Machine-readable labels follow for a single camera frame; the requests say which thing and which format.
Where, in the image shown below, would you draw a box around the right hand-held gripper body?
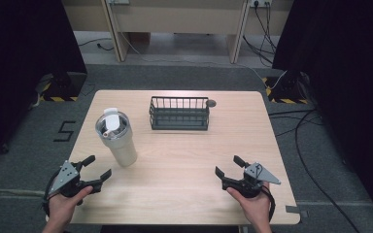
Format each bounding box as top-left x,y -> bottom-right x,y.
220,161 -> 282,199

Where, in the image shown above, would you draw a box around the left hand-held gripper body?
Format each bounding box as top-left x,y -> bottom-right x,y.
47,160 -> 104,199

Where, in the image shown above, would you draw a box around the cream tumbler with clear lid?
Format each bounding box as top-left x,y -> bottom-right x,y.
94,107 -> 139,168

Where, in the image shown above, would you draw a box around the black wire rack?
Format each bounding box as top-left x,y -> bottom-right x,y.
148,95 -> 211,132

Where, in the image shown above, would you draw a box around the person's right hand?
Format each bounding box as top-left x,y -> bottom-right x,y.
225,182 -> 272,225

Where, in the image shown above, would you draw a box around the person's left hand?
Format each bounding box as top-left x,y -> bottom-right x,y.
47,185 -> 94,226

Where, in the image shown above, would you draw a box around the grey tape patch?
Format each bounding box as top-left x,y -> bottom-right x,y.
285,204 -> 310,218

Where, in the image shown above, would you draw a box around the black stand base striped tape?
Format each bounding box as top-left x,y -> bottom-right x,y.
38,71 -> 88,103
262,70 -> 311,105

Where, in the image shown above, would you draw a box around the black curtain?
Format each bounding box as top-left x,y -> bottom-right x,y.
0,0 -> 88,164
271,0 -> 373,224

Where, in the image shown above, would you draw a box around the beige background desk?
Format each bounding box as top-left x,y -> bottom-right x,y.
61,0 -> 294,64

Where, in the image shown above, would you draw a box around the white power strip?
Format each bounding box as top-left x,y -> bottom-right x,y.
250,0 -> 273,8

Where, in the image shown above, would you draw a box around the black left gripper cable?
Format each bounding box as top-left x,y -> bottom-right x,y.
42,170 -> 62,217

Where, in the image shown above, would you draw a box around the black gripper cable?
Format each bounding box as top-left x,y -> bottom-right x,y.
42,170 -> 62,217
259,185 -> 277,223

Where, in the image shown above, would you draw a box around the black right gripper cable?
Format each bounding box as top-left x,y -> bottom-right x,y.
259,185 -> 277,223

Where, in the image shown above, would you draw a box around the long black floor cables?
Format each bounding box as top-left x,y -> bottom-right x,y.
267,108 -> 361,233

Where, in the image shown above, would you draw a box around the black floor cable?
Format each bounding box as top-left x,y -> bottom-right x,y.
77,37 -> 115,52

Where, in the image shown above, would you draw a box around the black hanging cables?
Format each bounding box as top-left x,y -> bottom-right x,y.
242,2 -> 278,67

